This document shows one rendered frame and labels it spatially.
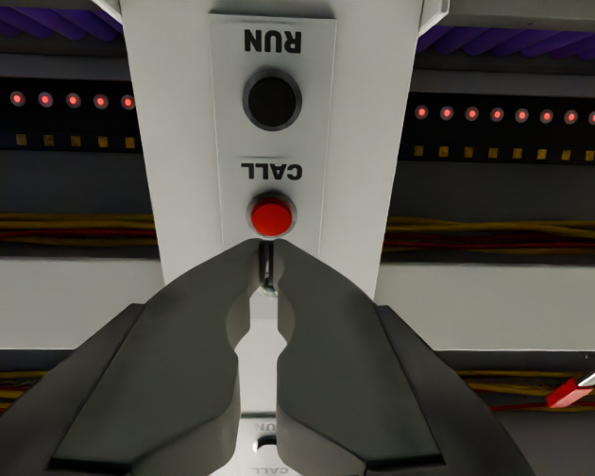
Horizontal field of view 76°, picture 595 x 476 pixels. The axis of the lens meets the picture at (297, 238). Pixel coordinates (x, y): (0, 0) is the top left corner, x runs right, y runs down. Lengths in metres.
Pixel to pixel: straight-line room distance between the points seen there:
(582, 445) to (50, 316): 0.47
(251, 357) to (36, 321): 0.10
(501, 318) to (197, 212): 0.16
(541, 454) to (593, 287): 0.26
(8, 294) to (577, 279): 0.27
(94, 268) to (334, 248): 0.11
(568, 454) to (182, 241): 0.41
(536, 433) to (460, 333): 0.29
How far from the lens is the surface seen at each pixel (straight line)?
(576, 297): 0.24
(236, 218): 0.15
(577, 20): 0.25
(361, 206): 0.15
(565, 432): 0.51
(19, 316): 0.23
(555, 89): 0.38
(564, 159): 0.39
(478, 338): 0.22
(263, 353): 0.20
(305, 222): 0.15
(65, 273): 0.21
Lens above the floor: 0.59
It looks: 29 degrees up
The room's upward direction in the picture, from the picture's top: 178 degrees counter-clockwise
